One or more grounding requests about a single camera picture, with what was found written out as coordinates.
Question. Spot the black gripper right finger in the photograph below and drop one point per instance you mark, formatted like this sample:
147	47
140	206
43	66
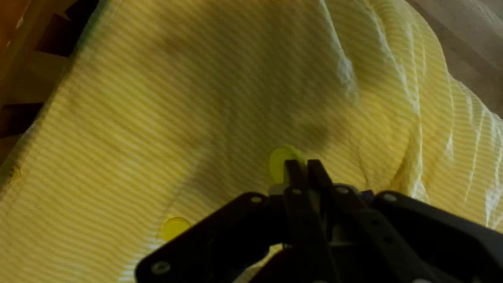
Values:
403	236

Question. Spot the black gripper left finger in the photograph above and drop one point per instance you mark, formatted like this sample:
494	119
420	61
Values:
246	236

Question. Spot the yellow striped bed sheet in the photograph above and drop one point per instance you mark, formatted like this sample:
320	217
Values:
210	130

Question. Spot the wooden bunk bed frame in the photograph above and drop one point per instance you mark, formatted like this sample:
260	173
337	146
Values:
32	68

